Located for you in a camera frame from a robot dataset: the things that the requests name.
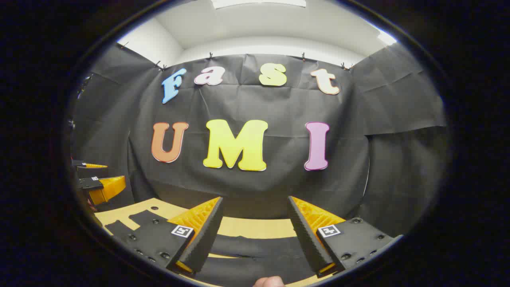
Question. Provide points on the dark grey jeans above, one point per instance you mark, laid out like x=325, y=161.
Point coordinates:
x=255, y=255

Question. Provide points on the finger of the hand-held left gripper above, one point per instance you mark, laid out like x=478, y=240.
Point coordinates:
x=79, y=163
x=89, y=184

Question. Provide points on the small ceiling light panel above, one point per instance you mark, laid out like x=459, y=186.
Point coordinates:
x=386, y=38

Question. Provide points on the black backdrop cloth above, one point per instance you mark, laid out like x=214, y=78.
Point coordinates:
x=279, y=107

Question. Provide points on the large ceiling light panel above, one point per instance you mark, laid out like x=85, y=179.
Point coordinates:
x=259, y=3

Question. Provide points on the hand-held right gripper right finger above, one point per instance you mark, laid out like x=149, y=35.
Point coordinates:
x=306, y=239

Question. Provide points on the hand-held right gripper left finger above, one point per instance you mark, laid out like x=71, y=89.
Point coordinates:
x=205, y=239

